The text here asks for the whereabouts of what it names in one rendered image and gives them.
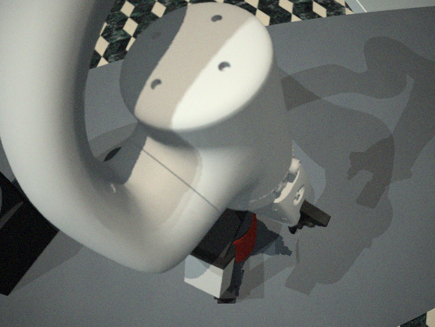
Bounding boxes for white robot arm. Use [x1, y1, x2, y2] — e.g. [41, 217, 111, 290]
[0, 0, 301, 298]

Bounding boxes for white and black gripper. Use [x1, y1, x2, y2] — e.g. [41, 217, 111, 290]
[249, 165, 331, 234]

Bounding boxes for red kettle with grey lid and handle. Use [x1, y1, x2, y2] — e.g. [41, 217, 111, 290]
[214, 211, 257, 304]

